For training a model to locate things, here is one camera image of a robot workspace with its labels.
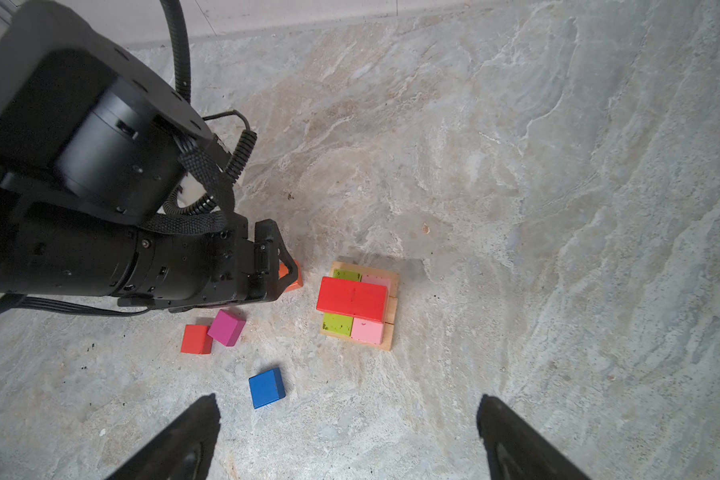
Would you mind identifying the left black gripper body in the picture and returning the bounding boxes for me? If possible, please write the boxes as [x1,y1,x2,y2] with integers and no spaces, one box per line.
[114,215,279,312]

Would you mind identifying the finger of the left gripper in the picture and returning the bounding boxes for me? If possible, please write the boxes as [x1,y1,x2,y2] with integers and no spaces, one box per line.
[254,219,291,300]

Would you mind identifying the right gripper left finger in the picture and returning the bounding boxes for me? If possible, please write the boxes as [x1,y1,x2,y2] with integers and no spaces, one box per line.
[108,394,221,479]

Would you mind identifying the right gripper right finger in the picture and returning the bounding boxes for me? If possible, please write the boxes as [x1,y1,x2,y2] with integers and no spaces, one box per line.
[476,394,590,480]

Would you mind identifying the orange wood block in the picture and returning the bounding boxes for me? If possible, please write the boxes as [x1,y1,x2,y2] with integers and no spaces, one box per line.
[277,259,305,293]

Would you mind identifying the magenta wood cube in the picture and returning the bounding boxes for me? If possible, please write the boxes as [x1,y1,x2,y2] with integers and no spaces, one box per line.
[208,310,246,347]

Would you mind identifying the lime green wood block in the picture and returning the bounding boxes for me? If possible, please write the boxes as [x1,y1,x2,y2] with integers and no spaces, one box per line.
[322,269,362,337]

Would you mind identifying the blue wood cube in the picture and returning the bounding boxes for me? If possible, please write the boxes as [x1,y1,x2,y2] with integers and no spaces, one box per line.
[249,367,286,409]

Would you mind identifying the red arch wood block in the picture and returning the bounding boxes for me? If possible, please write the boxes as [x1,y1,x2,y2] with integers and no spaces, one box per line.
[316,277,388,323]

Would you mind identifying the pink wood block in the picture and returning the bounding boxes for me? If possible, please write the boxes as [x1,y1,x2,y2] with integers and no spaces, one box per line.
[351,275,391,345]

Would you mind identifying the natural wood block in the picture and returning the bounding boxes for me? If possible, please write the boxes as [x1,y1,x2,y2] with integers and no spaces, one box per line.
[329,261,400,298]
[320,323,394,351]
[384,297,398,325]

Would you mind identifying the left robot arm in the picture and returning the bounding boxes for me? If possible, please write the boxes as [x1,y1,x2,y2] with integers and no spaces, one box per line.
[0,1,300,317]

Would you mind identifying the red wood cube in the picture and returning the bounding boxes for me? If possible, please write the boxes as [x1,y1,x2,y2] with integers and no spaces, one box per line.
[180,325,213,355]

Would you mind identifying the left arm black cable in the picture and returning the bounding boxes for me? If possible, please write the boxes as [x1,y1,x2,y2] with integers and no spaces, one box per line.
[0,0,259,324]

